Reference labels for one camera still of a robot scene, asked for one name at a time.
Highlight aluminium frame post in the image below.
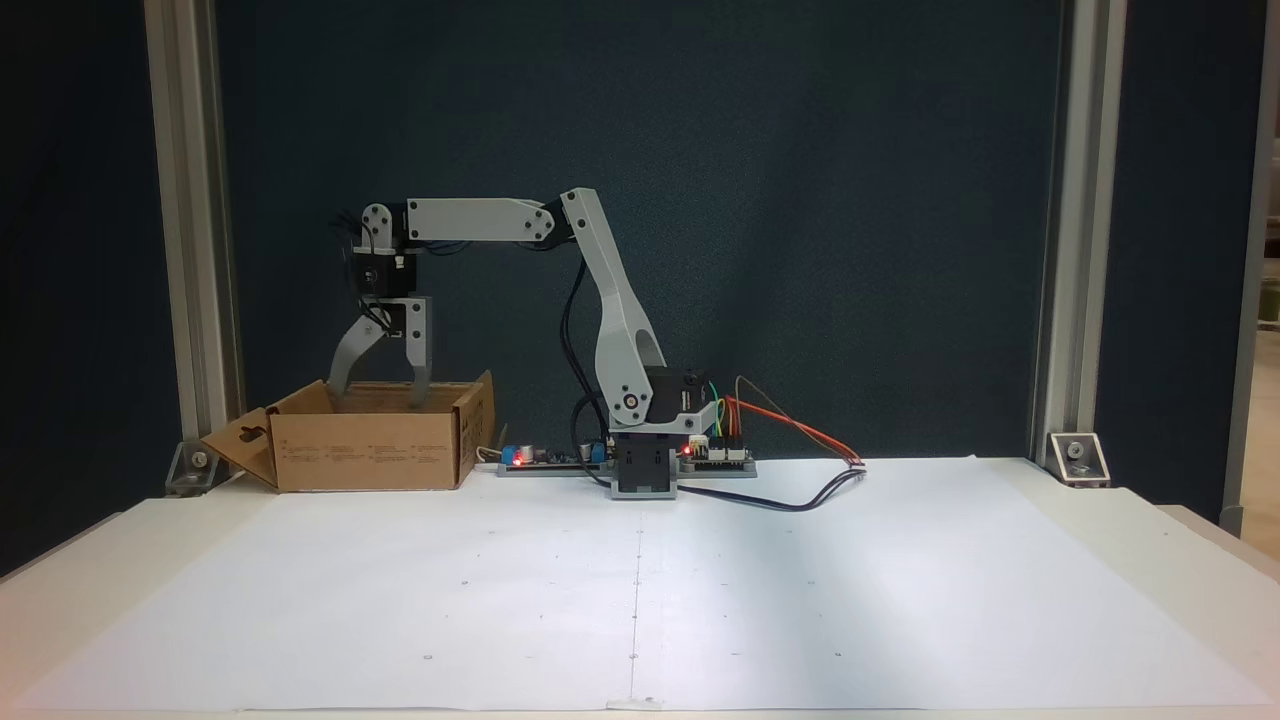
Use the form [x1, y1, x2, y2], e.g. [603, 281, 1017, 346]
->
[1029, 0, 1130, 467]
[143, 0, 247, 471]

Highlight brown cardboard box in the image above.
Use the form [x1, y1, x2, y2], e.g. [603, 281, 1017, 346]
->
[200, 368, 497, 493]

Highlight orange red wires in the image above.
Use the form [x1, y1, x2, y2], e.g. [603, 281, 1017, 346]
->
[722, 396, 863, 466]

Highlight metal corner bracket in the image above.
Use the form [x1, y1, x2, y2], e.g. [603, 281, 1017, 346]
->
[1047, 431, 1112, 489]
[165, 438, 247, 498]

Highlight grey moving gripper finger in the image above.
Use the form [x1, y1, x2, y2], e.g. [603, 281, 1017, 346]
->
[327, 315, 390, 402]

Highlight circuit board with jumper pins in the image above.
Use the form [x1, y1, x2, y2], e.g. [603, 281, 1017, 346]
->
[678, 434, 758, 479]

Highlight circuit board with blue parts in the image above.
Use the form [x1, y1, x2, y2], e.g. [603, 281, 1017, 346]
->
[497, 438, 613, 479]

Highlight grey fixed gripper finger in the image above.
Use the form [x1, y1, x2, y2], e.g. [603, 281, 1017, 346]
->
[406, 337, 436, 409]

